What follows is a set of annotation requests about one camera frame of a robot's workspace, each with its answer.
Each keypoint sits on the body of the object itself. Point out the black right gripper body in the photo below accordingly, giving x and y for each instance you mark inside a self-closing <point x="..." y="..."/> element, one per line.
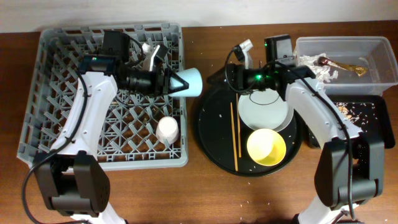
<point x="252" y="78"/>

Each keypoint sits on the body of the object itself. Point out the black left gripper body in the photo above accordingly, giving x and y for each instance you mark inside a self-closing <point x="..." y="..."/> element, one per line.
<point x="145" y="82"/>

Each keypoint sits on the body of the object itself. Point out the light blue plastic cup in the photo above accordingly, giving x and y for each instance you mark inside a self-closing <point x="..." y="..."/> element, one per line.
<point x="195" y="84"/>

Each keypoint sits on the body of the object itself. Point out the wooden chopstick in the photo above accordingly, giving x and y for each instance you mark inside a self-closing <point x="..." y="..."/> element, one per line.
<point x="238" y="126"/>
<point x="234" y="139"/>

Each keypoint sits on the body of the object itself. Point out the grey round plate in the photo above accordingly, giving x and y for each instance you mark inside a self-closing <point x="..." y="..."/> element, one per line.
<point x="264" y="110"/>

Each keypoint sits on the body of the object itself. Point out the pink plastic cup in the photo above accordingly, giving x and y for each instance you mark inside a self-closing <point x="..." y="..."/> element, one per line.
<point x="167" y="130"/>

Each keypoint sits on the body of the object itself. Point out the white paper napkin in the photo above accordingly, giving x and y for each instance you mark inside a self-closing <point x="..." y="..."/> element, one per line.
<point x="323" y="73"/>

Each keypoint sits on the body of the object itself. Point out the yellow bowl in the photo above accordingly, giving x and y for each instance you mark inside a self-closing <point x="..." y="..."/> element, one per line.
<point x="266" y="147"/>

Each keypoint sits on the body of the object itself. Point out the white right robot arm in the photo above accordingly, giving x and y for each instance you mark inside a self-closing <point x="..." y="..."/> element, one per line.
<point x="351" y="167"/>

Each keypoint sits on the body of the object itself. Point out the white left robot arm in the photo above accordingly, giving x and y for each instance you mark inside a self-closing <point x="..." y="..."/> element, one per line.
<point x="69" y="177"/>

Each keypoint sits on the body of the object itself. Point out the grey plastic dishwasher rack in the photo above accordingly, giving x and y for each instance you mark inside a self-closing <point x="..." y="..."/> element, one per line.
<point x="127" y="139"/>

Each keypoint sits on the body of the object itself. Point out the black rectangular waste tray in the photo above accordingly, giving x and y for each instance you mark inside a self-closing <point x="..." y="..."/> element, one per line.
<point x="369" y="112"/>

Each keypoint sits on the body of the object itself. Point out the clear plastic waste bin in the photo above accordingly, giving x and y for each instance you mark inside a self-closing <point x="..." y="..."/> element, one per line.
<point x="374" y="53"/>

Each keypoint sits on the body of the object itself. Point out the round black serving tray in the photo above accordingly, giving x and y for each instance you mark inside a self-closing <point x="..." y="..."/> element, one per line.
<point x="213" y="131"/>

